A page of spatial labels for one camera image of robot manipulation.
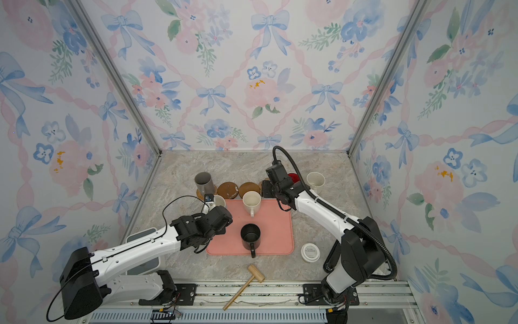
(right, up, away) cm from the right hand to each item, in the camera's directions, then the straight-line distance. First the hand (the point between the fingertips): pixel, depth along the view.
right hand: (268, 185), depth 87 cm
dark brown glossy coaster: (-20, -3, +16) cm, 25 cm away
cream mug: (-7, -8, +6) cm, 12 cm away
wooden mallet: (-5, -34, -9) cm, 35 cm away
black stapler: (+25, -28, -7) cm, 38 cm away
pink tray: (+4, -18, +4) cm, 19 cm away
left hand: (-19, -13, -7) cm, 24 cm away
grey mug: (-29, +1, +6) cm, 30 cm away
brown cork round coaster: (-9, -2, +17) cm, 19 cm away
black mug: (-7, -22, +1) cm, 23 cm away
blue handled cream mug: (-19, -6, -7) cm, 21 cm away
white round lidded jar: (+16, -26, -9) cm, 32 cm away
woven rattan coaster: (-34, -6, +14) cm, 37 cm away
